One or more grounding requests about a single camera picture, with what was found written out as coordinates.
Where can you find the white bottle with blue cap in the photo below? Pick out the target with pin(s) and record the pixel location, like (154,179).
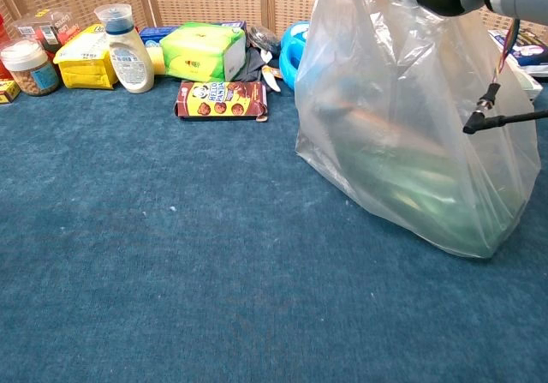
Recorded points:
(128,61)

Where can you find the green tissue pack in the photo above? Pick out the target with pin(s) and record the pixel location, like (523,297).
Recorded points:
(197,53)

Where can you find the pastel tissue multipack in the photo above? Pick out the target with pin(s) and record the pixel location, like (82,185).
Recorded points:
(531,85)

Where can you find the green bottle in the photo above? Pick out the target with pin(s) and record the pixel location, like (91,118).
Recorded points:
(428,194)

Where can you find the blue carpet table cover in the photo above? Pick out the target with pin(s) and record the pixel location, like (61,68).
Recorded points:
(171,250)

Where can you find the dark shiny scrubber ball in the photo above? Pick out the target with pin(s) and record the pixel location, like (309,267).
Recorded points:
(265,39)

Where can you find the small yellow red box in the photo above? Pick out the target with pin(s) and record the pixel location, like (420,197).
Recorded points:
(7,91)

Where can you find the blue detergent bottle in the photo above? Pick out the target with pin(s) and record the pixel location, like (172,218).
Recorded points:
(289,57)

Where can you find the transparent plastic bag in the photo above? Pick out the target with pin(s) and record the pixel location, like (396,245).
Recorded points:
(385,79)

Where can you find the Hello Panda biscuit box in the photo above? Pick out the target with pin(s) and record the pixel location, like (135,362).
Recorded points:
(222,100)

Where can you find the nut jar with white lid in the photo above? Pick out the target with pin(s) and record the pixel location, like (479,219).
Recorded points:
(30,70)

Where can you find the yellow biscuit box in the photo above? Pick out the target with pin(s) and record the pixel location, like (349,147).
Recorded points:
(85,64)

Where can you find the white knife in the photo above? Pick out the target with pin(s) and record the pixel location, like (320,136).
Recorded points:
(272,79)

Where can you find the dark blue pad package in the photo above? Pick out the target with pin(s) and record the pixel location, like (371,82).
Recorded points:
(526,49)

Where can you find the dark grey cloth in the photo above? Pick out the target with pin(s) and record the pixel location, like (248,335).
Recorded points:
(254,68)

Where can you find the clear plastic snack box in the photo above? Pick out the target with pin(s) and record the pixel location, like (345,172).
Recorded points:
(47,27)

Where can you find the brown and blue tube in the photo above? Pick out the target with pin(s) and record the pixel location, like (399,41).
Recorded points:
(368,117)

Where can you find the yellow sponge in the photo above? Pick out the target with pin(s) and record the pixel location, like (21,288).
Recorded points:
(157,61)

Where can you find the red cylindrical canister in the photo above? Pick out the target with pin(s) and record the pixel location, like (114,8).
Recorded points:
(3,49)

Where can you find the blue flat box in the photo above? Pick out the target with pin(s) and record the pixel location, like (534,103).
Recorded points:
(154,35)

